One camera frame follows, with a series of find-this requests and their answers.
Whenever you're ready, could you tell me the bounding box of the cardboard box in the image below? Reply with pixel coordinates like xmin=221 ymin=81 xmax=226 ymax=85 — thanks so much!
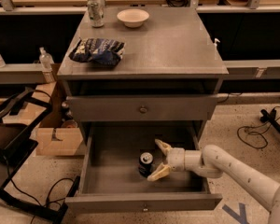
xmin=1 ymin=63 xmax=86 ymax=157

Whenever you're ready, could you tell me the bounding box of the grey drawer cabinet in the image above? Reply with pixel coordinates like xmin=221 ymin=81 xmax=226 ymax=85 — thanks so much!
xmin=58 ymin=7 xmax=228 ymax=136

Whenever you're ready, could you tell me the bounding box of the black floor cable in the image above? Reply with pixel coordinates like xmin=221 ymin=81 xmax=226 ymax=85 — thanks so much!
xmin=3 ymin=159 xmax=76 ymax=224
xmin=236 ymin=105 xmax=280 ymax=150

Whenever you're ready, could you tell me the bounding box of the blue chip bag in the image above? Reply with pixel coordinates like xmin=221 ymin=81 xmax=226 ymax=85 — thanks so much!
xmin=69 ymin=38 xmax=125 ymax=67

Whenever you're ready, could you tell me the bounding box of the black cart frame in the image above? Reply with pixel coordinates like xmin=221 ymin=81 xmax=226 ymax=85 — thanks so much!
xmin=0 ymin=87 xmax=80 ymax=224

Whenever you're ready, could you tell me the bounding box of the white ceramic bowl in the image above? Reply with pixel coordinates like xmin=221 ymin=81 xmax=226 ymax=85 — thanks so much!
xmin=117 ymin=9 xmax=149 ymax=28

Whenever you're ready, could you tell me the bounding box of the grey top drawer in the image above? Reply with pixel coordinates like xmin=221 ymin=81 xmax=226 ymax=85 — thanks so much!
xmin=67 ymin=95 xmax=217 ymax=121

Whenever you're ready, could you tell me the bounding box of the grey open middle drawer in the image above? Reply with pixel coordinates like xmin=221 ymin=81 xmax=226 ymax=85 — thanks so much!
xmin=66 ymin=122 xmax=222 ymax=213

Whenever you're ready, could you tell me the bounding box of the clear plastic bottle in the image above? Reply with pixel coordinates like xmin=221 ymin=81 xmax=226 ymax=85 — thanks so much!
xmin=39 ymin=47 xmax=53 ymax=71

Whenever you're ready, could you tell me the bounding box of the white pump dispenser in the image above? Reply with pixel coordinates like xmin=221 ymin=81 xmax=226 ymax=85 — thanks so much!
xmin=214 ymin=38 xmax=220 ymax=60

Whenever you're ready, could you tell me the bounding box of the silver green soda can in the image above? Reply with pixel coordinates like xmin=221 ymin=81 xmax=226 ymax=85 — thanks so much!
xmin=87 ymin=0 xmax=104 ymax=28

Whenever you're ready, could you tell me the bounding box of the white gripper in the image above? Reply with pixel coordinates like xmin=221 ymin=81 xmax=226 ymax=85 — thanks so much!
xmin=147 ymin=139 xmax=185 ymax=182

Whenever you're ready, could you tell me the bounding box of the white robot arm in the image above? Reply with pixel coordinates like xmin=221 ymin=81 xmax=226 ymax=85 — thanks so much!
xmin=147 ymin=139 xmax=280 ymax=224

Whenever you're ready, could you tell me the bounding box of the black floor cable left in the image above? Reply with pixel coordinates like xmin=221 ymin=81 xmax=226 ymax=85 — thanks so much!
xmin=3 ymin=159 xmax=76 ymax=224

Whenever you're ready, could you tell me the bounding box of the blue pepsi can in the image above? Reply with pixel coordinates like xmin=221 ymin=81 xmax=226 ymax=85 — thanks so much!
xmin=138 ymin=152 xmax=154 ymax=177

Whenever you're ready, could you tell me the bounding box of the black floor cable right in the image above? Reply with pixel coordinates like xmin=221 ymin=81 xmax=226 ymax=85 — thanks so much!
xmin=236 ymin=105 xmax=280 ymax=150

